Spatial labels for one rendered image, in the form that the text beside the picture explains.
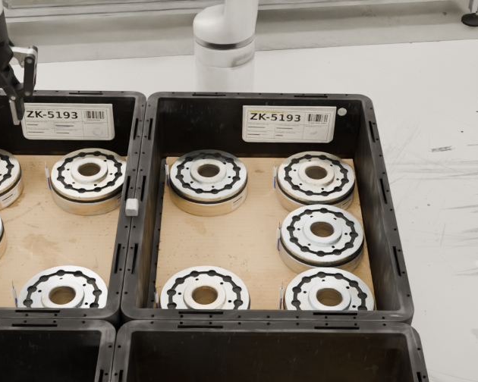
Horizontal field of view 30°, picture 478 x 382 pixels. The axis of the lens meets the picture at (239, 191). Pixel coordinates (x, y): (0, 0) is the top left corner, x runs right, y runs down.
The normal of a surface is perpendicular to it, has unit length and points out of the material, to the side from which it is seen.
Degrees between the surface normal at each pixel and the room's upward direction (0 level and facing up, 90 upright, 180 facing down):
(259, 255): 0
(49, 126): 90
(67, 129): 90
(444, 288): 0
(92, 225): 0
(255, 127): 90
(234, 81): 88
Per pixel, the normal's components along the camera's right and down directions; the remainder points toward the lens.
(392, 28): 0.02, -0.76
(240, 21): 0.72, 0.44
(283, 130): 0.00, 0.65
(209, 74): -0.48, 0.55
